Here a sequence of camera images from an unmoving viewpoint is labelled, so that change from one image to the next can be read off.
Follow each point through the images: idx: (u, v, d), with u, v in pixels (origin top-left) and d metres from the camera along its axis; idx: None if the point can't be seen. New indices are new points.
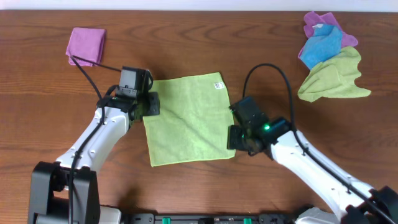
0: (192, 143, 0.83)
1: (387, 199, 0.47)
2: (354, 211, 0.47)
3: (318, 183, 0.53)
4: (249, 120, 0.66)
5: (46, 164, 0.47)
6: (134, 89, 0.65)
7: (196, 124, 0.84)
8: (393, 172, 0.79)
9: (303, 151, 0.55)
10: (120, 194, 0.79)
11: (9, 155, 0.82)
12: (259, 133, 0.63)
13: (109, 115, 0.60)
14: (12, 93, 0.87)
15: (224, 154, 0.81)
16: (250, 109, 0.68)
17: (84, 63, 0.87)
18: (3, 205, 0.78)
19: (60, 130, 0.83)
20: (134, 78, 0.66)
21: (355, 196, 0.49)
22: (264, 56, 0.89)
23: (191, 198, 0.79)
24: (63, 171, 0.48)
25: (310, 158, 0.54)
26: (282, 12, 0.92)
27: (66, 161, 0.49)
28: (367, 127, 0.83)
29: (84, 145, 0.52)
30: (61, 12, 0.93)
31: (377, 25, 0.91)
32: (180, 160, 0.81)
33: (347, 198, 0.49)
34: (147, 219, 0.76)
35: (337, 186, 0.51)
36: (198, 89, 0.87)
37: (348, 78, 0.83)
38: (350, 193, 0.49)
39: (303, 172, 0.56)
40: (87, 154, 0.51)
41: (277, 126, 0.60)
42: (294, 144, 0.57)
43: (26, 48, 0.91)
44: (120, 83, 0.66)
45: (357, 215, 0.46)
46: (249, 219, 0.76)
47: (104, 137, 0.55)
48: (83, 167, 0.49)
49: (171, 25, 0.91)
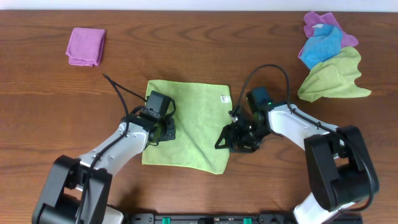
0: (186, 149, 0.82)
1: (352, 132, 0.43)
2: (318, 135, 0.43)
3: (295, 131, 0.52)
4: (258, 103, 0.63)
5: (68, 158, 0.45)
6: (157, 113, 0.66)
7: (194, 132, 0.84)
8: (393, 171, 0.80)
9: (290, 110, 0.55)
10: (119, 193, 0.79)
11: (9, 155, 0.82)
12: (262, 106, 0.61)
13: (132, 130, 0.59)
14: (11, 92, 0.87)
15: (212, 168, 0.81)
16: (263, 94, 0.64)
17: (84, 63, 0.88)
18: (2, 205, 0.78)
19: (58, 130, 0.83)
20: (160, 103, 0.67)
21: (322, 130, 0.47)
22: (264, 56, 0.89)
23: (191, 198, 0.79)
24: (80, 169, 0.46)
25: (295, 115, 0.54)
26: (283, 12, 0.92)
27: (86, 159, 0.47)
28: (367, 127, 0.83)
29: (104, 150, 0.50)
30: (61, 12, 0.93)
31: (377, 25, 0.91)
32: (171, 163, 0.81)
33: (314, 132, 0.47)
34: (147, 219, 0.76)
35: (308, 126, 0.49)
36: (204, 97, 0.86)
37: (349, 78, 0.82)
38: (318, 129, 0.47)
39: (287, 131, 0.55)
40: (107, 158, 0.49)
41: (278, 102, 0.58)
42: (285, 108, 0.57)
43: (25, 48, 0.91)
44: (147, 104, 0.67)
45: (320, 139, 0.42)
46: (249, 219, 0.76)
47: (124, 148, 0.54)
48: (103, 168, 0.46)
49: (171, 25, 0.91)
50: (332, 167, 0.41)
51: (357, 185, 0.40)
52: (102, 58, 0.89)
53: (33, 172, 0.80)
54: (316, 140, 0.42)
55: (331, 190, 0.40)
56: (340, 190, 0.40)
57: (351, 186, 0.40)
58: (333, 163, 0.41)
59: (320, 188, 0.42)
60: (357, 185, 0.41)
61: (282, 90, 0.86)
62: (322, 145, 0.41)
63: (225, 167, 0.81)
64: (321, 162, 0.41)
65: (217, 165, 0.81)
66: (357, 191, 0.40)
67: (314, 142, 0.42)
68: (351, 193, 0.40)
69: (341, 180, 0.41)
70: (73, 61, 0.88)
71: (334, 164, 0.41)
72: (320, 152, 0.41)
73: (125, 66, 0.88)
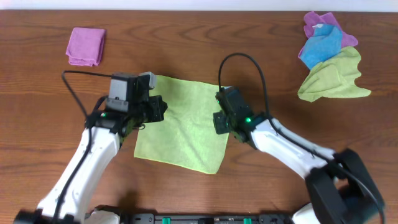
0: (180, 147, 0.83)
1: (351, 159, 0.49)
2: (318, 170, 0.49)
3: (288, 157, 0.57)
4: (234, 111, 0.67)
5: (28, 215, 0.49)
6: (124, 101, 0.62)
7: (189, 130, 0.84)
8: (392, 171, 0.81)
9: (276, 131, 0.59)
10: (119, 194, 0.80)
11: (9, 155, 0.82)
12: (242, 125, 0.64)
13: (96, 140, 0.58)
14: (11, 92, 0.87)
15: (206, 168, 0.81)
16: (237, 101, 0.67)
17: (84, 63, 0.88)
18: (4, 204, 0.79)
19: (58, 130, 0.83)
20: (125, 89, 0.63)
21: (318, 160, 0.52)
22: (264, 56, 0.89)
23: (191, 198, 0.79)
24: (45, 218, 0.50)
25: (283, 138, 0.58)
26: (283, 12, 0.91)
27: (50, 206, 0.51)
28: (367, 128, 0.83)
29: (68, 185, 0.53)
30: (60, 12, 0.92)
31: (378, 25, 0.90)
32: (161, 160, 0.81)
33: (311, 162, 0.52)
34: (147, 219, 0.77)
35: (301, 154, 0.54)
36: (205, 97, 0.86)
37: (348, 78, 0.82)
38: (314, 158, 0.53)
39: (278, 153, 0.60)
40: (71, 196, 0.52)
41: (259, 121, 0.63)
42: (269, 129, 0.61)
43: (25, 48, 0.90)
44: (111, 95, 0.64)
45: (323, 175, 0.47)
46: (249, 219, 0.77)
47: (90, 170, 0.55)
48: (68, 213, 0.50)
49: (171, 25, 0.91)
50: (336, 199, 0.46)
51: (366, 210, 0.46)
52: (102, 58, 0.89)
53: (33, 172, 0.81)
54: (316, 177, 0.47)
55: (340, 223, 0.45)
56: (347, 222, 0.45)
57: (361, 212, 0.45)
58: (335, 194, 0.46)
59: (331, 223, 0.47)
60: (367, 210, 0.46)
61: (282, 90, 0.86)
62: (324, 181, 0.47)
63: (217, 168, 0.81)
64: (323, 196, 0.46)
65: (210, 165, 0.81)
66: (365, 216, 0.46)
67: (316, 178, 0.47)
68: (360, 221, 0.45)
69: (347, 211, 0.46)
70: (73, 61, 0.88)
71: (338, 196, 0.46)
72: (323, 188, 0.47)
73: (125, 66, 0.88)
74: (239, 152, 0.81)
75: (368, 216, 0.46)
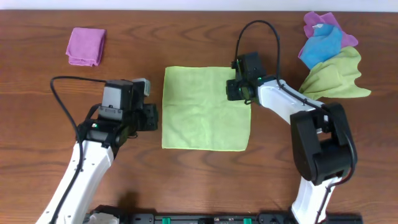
0: (205, 132, 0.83)
1: (337, 109, 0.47)
2: (303, 112, 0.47)
3: (283, 107, 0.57)
4: (249, 71, 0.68)
5: None
6: (119, 110, 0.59)
7: (212, 114, 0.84)
8: (392, 171, 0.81)
9: (278, 86, 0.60)
10: (119, 194, 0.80)
11: (9, 155, 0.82)
12: (252, 82, 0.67)
13: (87, 156, 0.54)
14: (11, 92, 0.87)
15: (235, 147, 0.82)
16: (254, 62, 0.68)
17: (84, 63, 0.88)
18: (4, 204, 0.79)
19: (58, 130, 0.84)
20: (119, 96, 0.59)
21: (306, 107, 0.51)
22: (265, 56, 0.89)
23: (191, 198, 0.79)
24: None
25: (283, 91, 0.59)
26: (283, 12, 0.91)
27: None
28: (367, 127, 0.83)
29: (59, 208, 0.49)
30: (60, 12, 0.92)
31: (379, 25, 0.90)
32: (190, 147, 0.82)
33: (300, 107, 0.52)
34: (147, 219, 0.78)
35: (295, 102, 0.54)
36: (221, 80, 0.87)
37: (349, 78, 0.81)
38: (304, 105, 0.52)
39: (277, 106, 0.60)
40: (63, 219, 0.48)
41: (268, 78, 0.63)
42: (273, 84, 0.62)
43: (25, 48, 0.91)
44: (104, 103, 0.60)
45: (306, 117, 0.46)
46: (249, 219, 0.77)
47: (83, 190, 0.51)
48: None
49: (171, 25, 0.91)
50: (316, 143, 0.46)
51: (340, 158, 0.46)
52: (102, 58, 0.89)
53: (33, 172, 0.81)
54: (301, 118, 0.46)
55: (314, 163, 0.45)
56: (320, 163, 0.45)
57: (333, 160, 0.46)
58: (315, 138, 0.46)
59: (304, 162, 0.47)
60: (341, 159, 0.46)
61: None
62: (307, 122, 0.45)
63: (246, 144, 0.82)
64: (305, 137, 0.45)
65: (238, 142, 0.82)
66: (337, 165, 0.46)
67: (300, 119, 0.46)
68: (331, 167, 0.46)
69: (323, 154, 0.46)
70: (73, 61, 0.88)
71: (318, 140, 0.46)
72: (304, 129, 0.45)
73: (125, 66, 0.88)
74: (239, 152, 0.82)
75: (339, 166, 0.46)
